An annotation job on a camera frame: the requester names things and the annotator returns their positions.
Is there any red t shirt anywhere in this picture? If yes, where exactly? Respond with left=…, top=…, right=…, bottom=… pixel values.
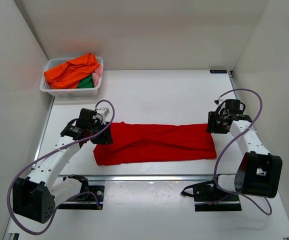
left=93, top=122, right=217, bottom=166

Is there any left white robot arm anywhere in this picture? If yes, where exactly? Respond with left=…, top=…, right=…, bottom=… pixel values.
left=12, top=107, right=113, bottom=224

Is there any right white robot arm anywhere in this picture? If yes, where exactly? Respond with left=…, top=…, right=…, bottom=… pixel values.
left=180, top=99, right=283, bottom=202

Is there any green t shirt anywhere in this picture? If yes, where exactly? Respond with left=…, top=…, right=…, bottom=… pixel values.
left=76, top=74, right=95, bottom=89

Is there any blue table label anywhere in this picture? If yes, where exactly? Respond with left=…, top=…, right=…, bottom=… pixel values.
left=209, top=69, right=228, bottom=74

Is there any pink t shirt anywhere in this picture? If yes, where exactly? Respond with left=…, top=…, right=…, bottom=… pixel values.
left=92, top=64, right=103, bottom=87

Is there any orange t shirt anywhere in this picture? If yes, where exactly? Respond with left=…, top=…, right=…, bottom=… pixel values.
left=43, top=53, right=101, bottom=90

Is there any white plastic basket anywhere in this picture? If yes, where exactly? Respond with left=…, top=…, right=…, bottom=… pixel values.
left=40, top=56, right=103, bottom=98

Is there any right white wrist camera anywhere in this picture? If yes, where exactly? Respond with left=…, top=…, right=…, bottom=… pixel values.
left=214, top=99, right=224, bottom=105

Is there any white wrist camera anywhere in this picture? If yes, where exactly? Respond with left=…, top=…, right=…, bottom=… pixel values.
left=214, top=99, right=224, bottom=105
left=95, top=107, right=110, bottom=125

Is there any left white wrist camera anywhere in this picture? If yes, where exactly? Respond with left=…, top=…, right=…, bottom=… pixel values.
left=95, top=107, right=110, bottom=125

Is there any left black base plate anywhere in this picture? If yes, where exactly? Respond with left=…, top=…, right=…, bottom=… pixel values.
left=58, top=181, right=105, bottom=211

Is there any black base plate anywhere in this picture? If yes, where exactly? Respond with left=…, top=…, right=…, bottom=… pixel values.
left=58, top=181, right=105, bottom=211
left=180, top=180, right=242, bottom=212

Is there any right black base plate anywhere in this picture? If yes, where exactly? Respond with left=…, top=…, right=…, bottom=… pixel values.
left=180, top=180, right=242, bottom=212

